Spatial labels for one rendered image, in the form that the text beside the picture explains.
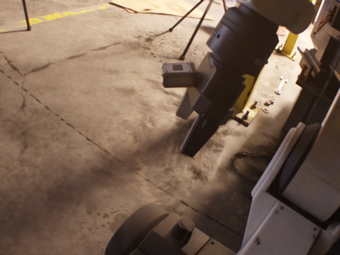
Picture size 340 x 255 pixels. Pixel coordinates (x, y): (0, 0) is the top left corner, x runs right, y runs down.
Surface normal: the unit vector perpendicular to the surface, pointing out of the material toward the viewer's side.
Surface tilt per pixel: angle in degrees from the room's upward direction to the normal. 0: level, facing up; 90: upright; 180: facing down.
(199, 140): 86
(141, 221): 18
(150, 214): 2
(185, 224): 0
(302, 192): 99
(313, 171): 69
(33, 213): 0
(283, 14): 86
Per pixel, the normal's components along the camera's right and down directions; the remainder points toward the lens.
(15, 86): 0.31, -0.80
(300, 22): -0.06, 0.66
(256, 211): -0.26, -0.19
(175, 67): -0.01, -0.87
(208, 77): -0.87, -0.40
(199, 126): 0.06, 0.50
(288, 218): 0.05, -0.58
